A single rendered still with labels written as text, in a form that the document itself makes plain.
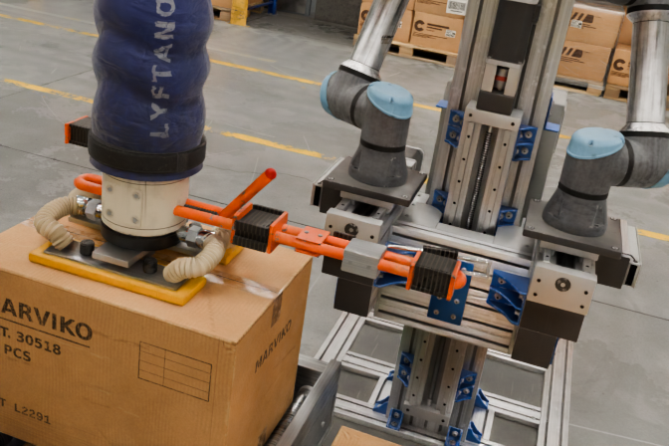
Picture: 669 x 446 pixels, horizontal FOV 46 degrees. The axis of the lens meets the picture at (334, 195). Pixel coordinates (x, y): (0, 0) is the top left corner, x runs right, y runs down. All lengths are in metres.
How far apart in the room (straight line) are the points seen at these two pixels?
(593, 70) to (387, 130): 6.69
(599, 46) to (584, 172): 6.63
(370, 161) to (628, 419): 1.71
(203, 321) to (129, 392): 0.23
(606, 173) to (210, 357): 0.98
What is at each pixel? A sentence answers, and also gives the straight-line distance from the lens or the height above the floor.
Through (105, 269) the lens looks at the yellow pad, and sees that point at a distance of 1.58.
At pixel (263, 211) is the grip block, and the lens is 1.56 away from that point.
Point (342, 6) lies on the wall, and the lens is 10.09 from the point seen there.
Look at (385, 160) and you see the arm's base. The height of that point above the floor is 1.10.
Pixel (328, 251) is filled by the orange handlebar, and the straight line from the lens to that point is 1.47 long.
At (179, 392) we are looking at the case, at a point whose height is 0.80.
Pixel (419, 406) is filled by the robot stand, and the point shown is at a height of 0.36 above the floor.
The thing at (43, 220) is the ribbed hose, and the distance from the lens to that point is 1.65.
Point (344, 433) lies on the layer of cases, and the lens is 1.90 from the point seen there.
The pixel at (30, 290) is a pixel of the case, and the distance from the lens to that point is 1.62.
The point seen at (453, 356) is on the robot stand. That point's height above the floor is 0.56.
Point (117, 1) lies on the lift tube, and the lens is 1.43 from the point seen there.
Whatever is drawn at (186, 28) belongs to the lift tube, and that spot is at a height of 1.45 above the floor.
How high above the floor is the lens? 1.73
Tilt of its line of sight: 22 degrees down
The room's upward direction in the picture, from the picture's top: 8 degrees clockwise
